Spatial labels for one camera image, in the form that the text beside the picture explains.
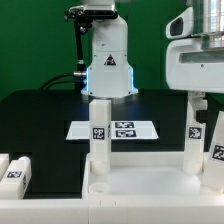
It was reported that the black cable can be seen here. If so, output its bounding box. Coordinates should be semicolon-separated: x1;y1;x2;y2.
39;72;85;92

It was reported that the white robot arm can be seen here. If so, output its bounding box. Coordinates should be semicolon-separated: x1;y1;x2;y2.
72;0;224;123

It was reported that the white desk top tray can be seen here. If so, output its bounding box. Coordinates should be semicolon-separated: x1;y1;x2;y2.
82;152;224;204

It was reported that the white marker base plate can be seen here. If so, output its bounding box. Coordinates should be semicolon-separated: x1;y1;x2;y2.
66;121;158;140

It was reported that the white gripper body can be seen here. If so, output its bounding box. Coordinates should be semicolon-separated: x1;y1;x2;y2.
165;38;224;93

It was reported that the white front wall bar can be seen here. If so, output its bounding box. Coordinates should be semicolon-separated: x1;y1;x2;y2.
0;196;224;224

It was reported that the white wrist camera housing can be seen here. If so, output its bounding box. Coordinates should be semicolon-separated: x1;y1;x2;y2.
166;7;193;39

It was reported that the white block far left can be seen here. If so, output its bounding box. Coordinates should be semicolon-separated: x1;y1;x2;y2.
0;154;9;180

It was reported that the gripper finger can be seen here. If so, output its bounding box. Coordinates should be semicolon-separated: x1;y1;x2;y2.
190;91;208;124

